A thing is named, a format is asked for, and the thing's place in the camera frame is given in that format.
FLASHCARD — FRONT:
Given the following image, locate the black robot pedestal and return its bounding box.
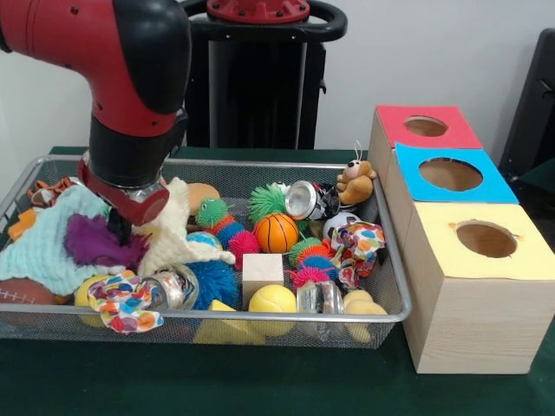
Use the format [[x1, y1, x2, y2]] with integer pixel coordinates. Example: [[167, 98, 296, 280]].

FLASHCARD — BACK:
[[178, 0, 348, 150]]

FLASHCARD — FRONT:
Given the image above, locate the clear mesh bin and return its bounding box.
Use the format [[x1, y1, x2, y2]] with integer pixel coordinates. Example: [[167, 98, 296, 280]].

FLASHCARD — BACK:
[[0, 154, 413, 350]]

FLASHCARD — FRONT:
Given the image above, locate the green fuzzy toy with eyes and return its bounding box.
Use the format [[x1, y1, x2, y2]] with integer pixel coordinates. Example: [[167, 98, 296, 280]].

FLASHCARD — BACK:
[[250, 184, 289, 222]]

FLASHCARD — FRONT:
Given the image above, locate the small orange basketball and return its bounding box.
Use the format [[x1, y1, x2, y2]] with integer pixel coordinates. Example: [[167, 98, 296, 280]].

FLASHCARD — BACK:
[[254, 212, 300, 254]]

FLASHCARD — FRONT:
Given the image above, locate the silver drink can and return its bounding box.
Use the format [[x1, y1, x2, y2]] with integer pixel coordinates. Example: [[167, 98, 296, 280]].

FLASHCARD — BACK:
[[297, 280, 344, 315]]

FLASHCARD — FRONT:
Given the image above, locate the yellow tennis ball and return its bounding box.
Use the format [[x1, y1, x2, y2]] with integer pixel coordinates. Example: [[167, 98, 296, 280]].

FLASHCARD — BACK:
[[248, 284, 297, 337]]

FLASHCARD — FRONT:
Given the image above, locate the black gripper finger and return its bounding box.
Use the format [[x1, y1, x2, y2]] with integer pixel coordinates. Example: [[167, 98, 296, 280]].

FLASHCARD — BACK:
[[107, 211, 133, 246]]

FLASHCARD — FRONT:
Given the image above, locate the dark green table cloth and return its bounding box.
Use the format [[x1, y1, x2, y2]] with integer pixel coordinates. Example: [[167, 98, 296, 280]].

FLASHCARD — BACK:
[[0, 146, 555, 416]]

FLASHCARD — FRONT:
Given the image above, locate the black office chair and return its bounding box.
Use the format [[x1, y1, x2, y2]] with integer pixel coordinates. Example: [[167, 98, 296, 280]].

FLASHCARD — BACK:
[[499, 29, 555, 196]]

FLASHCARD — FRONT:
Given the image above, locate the colourful patchwork cloth scrap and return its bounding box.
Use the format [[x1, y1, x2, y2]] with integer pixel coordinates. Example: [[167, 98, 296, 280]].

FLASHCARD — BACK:
[[87, 270, 166, 335]]

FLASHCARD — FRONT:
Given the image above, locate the small brown football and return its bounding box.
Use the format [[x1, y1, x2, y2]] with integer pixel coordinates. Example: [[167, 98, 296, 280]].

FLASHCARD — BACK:
[[0, 277, 57, 306]]

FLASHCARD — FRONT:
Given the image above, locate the wooden box with three holes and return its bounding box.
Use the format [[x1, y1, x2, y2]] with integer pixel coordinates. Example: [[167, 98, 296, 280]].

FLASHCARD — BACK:
[[366, 105, 555, 375]]

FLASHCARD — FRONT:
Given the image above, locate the purple spiky ball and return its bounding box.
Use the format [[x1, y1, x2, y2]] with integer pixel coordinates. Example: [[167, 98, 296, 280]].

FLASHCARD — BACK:
[[63, 214, 150, 271]]

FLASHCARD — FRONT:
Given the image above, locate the mint green knitted cloth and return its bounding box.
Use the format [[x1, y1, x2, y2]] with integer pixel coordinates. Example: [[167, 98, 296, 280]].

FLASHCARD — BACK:
[[0, 185, 114, 297]]

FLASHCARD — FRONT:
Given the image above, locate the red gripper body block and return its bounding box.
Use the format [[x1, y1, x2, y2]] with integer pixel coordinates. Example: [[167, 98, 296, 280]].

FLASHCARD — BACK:
[[78, 160, 172, 226]]

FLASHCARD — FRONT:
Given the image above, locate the cream knitted cloth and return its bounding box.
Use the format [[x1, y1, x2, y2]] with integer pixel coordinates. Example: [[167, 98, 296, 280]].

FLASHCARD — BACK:
[[137, 178, 237, 278]]

